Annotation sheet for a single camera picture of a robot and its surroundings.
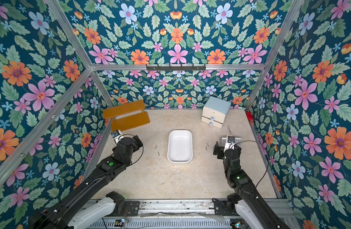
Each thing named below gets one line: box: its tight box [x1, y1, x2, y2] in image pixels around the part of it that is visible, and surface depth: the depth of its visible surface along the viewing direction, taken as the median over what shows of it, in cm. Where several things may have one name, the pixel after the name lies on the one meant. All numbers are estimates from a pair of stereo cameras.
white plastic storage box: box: [166, 129, 194, 163], surface depth 98 cm
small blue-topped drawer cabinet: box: [201, 96, 232, 129], surface depth 105 cm
